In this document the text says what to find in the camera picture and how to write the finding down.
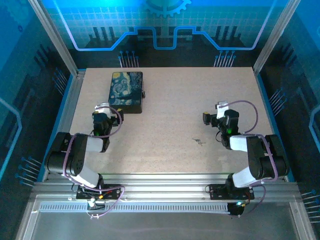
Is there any black controller box with light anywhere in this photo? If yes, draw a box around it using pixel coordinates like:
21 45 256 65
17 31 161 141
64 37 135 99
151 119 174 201
226 201 248 217

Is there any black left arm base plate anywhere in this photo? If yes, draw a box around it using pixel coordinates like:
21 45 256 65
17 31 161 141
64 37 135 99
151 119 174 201
75 183 126 201

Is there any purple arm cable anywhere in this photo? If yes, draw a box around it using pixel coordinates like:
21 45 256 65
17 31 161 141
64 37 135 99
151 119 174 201
61 105 126 218
224 99 279 218

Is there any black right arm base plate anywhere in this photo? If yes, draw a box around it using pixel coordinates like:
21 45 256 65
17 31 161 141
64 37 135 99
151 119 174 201
208 183 255 201

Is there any aluminium side rail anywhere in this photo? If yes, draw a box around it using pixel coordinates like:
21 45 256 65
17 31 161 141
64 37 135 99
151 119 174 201
41 69 87 181

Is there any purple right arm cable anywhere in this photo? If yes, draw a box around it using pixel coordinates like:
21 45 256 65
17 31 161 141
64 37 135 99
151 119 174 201
224 99 279 218

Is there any slotted grey cable duct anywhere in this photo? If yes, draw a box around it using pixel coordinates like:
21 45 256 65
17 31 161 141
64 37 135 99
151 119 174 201
38 201 232 214

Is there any aluminium frame cross beam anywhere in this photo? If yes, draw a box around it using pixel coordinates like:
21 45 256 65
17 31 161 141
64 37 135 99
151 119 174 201
31 173 301 200

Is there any starry night print box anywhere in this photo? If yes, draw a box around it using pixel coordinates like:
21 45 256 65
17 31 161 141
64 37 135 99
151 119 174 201
107 71 145 115

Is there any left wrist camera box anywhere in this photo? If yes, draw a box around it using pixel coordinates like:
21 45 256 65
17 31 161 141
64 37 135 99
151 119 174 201
94 102 111 119

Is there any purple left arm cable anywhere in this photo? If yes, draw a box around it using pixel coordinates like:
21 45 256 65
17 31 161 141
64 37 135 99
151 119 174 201
61 105 126 218

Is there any aluminium frame post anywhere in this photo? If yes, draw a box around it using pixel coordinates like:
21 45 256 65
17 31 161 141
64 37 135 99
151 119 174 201
27 0 80 77
252 0 302 75

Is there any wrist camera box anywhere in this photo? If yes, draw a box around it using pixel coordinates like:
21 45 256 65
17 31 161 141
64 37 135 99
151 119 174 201
94 102 111 119
215 101 230 120

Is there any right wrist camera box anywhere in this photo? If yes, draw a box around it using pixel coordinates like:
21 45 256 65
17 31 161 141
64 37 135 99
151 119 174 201
215 101 230 120

